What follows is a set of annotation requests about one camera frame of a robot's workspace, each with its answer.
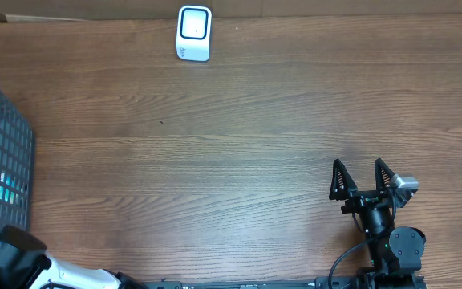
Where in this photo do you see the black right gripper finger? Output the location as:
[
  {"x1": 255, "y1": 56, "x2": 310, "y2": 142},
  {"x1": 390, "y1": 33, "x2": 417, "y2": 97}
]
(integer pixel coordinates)
[
  {"x1": 329, "y1": 159, "x2": 358, "y2": 201},
  {"x1": 375, "y1": 158, "x2": 395, "y2": 191}
]

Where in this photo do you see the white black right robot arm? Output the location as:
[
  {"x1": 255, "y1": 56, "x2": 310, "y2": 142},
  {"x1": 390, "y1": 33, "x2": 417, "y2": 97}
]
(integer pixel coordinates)
[{"x1": 326, "y1": 158, "x2": 427, "y2": 289}]

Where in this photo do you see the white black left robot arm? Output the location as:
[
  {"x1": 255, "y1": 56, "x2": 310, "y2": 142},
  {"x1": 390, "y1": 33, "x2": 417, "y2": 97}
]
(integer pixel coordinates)
[{"x1": 0, "y1": 226, "x2": 146, "y2": 289}]

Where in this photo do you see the white barcode scanner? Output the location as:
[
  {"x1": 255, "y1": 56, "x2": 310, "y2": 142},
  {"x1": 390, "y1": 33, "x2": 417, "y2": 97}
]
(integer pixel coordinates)
[{"x1": 176, "y1": 5, "x2": 213, "y2": 62}]

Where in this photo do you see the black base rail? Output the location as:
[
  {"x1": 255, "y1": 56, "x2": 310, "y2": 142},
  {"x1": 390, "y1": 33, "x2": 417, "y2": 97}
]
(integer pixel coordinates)
[{"x1": 143, "y1": 277, "x2": 358, "y2": 289}]

